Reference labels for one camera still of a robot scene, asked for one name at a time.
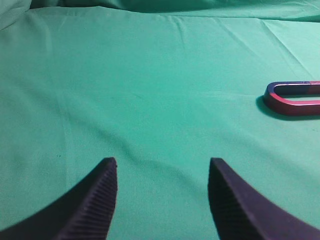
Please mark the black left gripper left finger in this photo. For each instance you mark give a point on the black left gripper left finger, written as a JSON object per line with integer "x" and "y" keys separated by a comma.
{"x": 85, "y": 212}

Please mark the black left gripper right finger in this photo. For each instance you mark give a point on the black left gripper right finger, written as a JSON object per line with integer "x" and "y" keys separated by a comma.
{"x": 240, "y": 212}

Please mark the red blue horseshoe magnet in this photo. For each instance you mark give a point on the red blue horseshoe magnet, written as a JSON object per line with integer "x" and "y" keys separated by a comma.
{"x": 274, "y": 99}

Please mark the green cloth backdrop and cover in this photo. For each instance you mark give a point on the green cloth backdrop and cover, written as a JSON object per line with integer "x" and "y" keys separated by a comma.
{"x": 162, "y": 86}

